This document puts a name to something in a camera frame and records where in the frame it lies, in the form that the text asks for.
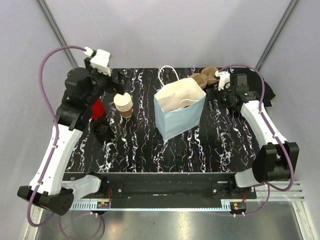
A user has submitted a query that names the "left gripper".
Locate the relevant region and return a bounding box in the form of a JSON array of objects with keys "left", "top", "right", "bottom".
[{"left": 86, "top": 57, "right": 130, "bottom": 106}]

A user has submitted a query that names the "stack of paper cups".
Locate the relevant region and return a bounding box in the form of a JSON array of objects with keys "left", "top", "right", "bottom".
[{"left": 113, "top": 92, "right": 133, "bottom": 118}]

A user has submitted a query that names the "stack of pulp cup carriers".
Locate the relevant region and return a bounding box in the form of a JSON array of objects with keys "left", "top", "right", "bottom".
[{"left": 190, "top": 66, "right": 219, "bottom": 89}]

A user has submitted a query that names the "light blue paper bag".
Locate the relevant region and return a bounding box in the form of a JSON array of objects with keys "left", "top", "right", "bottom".
[{"left": 153, "top": 65, "right": 207, "bottom": 141}]

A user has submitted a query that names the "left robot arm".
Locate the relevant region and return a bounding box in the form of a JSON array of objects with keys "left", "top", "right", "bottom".
[{"left": 17, "top": 55, "right": 126, "bottom": 216}]

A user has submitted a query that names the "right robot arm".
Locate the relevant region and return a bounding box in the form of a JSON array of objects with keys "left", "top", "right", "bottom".
[{"left": 209, "top": 71, "right": 299, "bottom": 199}]

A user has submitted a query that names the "red cup with stirrers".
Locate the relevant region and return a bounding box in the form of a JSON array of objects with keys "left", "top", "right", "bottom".
[{"left": 91, "top": 98, "right": 105, "bottom": 120}]

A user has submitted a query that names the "black cloth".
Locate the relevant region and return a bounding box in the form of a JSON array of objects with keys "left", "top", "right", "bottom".
[{"left": 244, "top": 68, "right": 276, "bottom": 108}]

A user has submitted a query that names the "stack of black lids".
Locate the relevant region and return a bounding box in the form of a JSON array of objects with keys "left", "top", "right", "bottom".
[{"left": 92, "top": 120, "right": 115, "bottom": 145}]

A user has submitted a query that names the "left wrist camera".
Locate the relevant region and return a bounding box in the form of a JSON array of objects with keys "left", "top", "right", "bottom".
[{"left": 84, "top": 47, "right": 112, "bottom": 77}]

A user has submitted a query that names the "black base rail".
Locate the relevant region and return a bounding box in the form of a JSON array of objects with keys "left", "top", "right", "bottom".
[{"left": 62, "top": 172, "right": 257, "bottom": 210}]

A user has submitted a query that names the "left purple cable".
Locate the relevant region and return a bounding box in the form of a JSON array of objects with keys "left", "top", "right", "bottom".
[{"left": 26, "top": 45, "right": 105, "bottom": 240}]

